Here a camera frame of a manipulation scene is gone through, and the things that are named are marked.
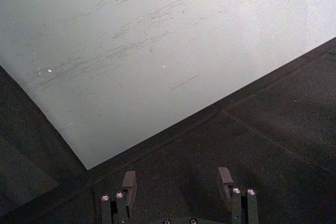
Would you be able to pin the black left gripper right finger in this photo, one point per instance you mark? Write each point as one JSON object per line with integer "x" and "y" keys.
{"x": 240, "y": 203}

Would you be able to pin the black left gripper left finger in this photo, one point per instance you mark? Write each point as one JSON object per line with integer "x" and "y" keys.
{"x": 123, "y": 203}

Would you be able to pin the black table cloth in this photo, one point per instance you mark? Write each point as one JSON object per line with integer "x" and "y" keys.
{"x": 262, "y": 155}

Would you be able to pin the plain pale wall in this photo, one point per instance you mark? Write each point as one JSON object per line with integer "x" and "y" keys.
{"x": 157, "y": 37}

